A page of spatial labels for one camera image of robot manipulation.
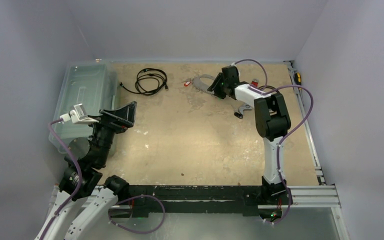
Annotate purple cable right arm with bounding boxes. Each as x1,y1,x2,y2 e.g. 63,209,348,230
231,58,315,226

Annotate keyring chain with keys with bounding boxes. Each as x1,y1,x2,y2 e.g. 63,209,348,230
182,74,219,98

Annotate black coiled cable left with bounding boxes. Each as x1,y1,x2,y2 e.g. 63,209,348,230
119,68,170,97

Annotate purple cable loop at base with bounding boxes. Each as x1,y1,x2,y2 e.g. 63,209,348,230
107,194,166,235

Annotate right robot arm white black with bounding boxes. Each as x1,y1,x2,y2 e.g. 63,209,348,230
208,65,293,205

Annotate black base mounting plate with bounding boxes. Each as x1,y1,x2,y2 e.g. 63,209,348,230
109,184,294,220

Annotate red handled adjustable wrench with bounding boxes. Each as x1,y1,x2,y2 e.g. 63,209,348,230
234,78,259,119

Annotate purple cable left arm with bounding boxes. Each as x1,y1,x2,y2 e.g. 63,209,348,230
36,118,84,240

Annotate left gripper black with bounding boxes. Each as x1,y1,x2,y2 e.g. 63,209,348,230
84,100,136,166

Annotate black coiled cable right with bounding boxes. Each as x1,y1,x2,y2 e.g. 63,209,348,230
258,85,279,94

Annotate clear plastic storage bin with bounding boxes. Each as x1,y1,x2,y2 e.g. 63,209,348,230
48,61,118,155

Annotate aluminium frame rail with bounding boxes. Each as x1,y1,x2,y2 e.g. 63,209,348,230
47,60,342,210

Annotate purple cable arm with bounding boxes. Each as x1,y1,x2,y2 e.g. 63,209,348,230
36,118,84,240
231,58,315,226

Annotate yellow black screwdriver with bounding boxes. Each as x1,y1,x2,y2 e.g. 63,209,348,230
293,72,302,90

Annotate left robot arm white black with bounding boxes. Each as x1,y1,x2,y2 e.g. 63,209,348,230
36,101,137,240

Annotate black coiled cable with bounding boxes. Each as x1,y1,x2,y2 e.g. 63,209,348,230
258,85,279,94
119,68,170,97

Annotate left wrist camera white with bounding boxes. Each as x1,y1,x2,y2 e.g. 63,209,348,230
59,103,99,125

